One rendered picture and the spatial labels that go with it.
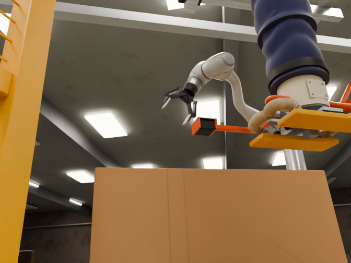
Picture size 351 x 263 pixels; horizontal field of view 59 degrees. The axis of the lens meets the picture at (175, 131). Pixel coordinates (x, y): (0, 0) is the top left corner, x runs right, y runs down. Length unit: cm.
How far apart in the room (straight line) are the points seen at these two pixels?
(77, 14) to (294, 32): 252
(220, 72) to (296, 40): 49
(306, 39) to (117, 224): 96
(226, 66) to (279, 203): 94
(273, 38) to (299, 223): 75
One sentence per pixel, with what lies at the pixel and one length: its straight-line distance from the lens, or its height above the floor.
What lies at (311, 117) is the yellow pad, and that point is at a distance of 107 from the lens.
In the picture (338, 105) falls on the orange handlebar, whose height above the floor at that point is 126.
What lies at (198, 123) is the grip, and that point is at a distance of 127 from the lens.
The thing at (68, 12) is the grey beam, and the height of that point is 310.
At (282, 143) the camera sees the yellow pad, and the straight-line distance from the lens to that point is 124.
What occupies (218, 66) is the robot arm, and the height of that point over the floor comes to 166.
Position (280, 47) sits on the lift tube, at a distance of 130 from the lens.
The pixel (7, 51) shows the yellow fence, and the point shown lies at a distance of 59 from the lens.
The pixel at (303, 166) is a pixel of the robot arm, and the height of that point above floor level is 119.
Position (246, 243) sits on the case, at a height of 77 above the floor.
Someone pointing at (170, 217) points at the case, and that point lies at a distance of 73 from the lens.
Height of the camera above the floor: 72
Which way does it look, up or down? 24 degrees up
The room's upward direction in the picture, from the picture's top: 3 degrees counter-clockwise
